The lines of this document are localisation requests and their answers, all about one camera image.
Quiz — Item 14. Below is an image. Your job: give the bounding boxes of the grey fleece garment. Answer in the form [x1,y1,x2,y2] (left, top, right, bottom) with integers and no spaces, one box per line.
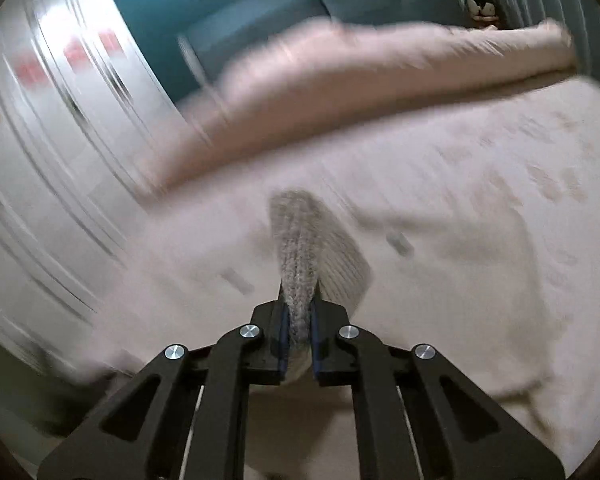
[267,189,556,406]

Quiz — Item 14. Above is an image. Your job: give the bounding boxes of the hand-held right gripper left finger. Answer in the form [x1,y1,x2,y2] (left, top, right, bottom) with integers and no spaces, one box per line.
[37,301,288,480]

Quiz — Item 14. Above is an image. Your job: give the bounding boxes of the plush toys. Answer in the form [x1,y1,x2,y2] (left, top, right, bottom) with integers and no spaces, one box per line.
[464,0,502,31]

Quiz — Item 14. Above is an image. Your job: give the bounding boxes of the white wardrobe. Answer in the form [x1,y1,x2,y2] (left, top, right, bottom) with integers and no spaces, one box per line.
[0,0,201,341]

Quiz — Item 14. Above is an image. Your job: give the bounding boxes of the pink printed bed sheet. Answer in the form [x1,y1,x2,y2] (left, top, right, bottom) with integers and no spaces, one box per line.
[75,75,600,480]

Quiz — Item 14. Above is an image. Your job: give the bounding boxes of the red wardrobe decal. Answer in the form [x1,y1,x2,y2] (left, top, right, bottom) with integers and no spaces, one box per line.
[65,30,123,66]
[12,57,51,88]

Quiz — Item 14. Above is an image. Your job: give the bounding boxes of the pink duvet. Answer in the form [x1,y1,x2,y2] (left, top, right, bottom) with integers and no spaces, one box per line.
[150,17,576,196]

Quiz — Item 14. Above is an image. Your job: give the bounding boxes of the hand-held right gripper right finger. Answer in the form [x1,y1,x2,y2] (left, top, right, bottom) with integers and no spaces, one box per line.
[311,302,565,480]

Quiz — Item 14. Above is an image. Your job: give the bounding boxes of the teal padded headboard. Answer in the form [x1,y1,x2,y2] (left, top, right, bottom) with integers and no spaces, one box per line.
[177,0,468,93]

